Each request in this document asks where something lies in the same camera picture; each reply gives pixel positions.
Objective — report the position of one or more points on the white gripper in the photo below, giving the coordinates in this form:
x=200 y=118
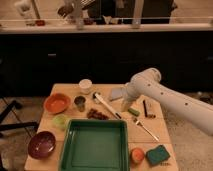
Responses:
x=129 y=96

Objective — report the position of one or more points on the white handled dish brush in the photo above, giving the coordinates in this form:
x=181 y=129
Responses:
x=110 y=108

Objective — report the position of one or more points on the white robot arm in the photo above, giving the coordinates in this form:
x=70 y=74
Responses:
x=147 y=83

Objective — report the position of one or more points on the small orange bowl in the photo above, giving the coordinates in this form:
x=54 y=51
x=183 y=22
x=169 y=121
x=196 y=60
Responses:
x=137 y=155

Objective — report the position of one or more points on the orange red bowl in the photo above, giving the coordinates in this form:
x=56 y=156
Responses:
x=56 y=103

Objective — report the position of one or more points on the small green bowl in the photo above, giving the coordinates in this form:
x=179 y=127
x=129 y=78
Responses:
x=60 y=121

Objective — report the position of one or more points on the dark maroon bowl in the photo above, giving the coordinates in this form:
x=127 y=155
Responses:
x=42 y=145

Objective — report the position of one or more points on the brown toy food pile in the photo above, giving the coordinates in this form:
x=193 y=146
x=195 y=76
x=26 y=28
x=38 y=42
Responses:
x=95 y=114

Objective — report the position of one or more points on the white cup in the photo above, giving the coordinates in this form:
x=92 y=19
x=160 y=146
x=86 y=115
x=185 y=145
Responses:
x=85 y=86

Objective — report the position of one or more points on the small metal cup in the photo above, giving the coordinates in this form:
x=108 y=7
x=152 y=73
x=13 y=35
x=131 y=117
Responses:
x=80 y=103

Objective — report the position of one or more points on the green plastic tray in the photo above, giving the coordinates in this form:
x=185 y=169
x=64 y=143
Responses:
x=95 y=145

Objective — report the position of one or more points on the dark handled tool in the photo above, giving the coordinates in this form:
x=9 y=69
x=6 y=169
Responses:
x=147 y=113

